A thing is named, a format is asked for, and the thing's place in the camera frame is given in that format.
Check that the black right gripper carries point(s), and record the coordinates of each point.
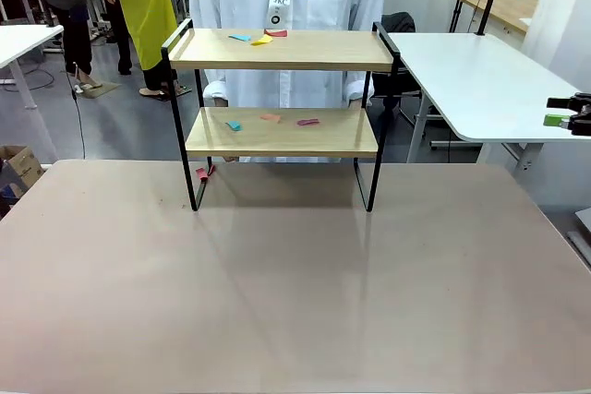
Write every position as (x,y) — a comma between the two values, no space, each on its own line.
(581,117)

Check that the person's right hand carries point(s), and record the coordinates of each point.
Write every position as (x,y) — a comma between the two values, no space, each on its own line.
(221,102)

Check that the person's left hand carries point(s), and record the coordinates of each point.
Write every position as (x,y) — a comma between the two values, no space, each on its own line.
(355,104)

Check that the white name badge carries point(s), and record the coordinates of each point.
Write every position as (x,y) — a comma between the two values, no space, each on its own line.
(279,2)

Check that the white table with rounded corner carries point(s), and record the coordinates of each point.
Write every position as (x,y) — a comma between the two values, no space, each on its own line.
(485,85)

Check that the blue paper scrap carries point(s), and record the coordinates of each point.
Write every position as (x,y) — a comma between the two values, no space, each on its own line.
(240,37)

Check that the red paper scrap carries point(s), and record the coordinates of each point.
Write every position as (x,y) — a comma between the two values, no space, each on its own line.
(277,33)
(211,169)
(201,174)

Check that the yellow paper scrap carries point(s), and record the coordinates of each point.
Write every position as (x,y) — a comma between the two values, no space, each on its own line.
(262,40)

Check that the wooden background table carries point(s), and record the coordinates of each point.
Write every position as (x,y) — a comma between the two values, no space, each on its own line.
(508,8)

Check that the person with yellow apron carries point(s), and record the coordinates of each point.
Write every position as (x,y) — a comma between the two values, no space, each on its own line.
(143,6)

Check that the orange paper scrap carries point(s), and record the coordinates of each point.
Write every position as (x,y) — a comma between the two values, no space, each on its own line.
(270,117)

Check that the black chair back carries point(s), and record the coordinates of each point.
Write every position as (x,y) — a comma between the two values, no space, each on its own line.
(399,22)

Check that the teal paper scrap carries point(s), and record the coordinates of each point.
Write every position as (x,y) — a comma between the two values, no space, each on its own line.
(234,126)

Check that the pink paper scrap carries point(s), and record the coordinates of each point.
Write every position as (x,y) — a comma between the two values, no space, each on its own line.
(308,122)

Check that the beige floor mat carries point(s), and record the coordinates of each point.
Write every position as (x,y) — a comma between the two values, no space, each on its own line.
(104,89)

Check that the white background table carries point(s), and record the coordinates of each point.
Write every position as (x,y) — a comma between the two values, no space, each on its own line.
(23,41)

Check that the cardboard box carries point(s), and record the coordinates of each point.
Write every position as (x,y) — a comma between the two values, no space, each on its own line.
(25,165)

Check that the black frame wooden shelf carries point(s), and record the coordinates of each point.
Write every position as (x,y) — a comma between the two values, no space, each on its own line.
(281,50)

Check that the grey metal mount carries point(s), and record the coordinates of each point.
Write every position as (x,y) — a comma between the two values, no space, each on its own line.
(582,237)

